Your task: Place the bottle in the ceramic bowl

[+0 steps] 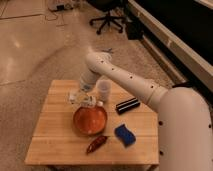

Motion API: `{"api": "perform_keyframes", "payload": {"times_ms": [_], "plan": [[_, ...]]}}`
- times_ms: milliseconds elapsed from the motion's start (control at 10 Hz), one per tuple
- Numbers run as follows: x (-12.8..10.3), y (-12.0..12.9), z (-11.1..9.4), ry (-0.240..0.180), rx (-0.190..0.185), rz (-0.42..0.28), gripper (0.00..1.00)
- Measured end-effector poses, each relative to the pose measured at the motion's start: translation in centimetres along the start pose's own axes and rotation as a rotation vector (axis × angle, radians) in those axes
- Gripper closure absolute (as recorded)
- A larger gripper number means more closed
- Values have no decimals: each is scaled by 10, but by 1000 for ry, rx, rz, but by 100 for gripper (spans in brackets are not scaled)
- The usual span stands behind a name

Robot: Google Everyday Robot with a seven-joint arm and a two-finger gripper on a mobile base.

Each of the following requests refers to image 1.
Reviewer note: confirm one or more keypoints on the red chili pepper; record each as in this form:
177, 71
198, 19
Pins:
96, 143

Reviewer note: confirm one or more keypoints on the blue sponge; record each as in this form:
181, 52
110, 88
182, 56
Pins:
125, 135

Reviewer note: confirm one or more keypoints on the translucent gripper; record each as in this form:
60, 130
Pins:
81, 98

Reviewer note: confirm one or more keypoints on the translucent plastic cup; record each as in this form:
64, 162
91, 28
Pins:
103, 90

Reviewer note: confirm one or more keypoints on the orange ceramic bowl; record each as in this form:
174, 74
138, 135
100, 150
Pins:
90, 121

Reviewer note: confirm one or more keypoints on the wooden table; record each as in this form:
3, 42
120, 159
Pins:
56, 141

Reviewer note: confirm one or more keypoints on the black office chair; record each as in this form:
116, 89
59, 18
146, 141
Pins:
106, 6

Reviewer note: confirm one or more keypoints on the power strip with cables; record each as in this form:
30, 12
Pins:
60, 5

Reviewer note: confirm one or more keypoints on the black white striped eraser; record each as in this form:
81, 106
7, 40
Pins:
127, 105

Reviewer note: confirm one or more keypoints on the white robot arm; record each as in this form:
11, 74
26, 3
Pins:
186, 133

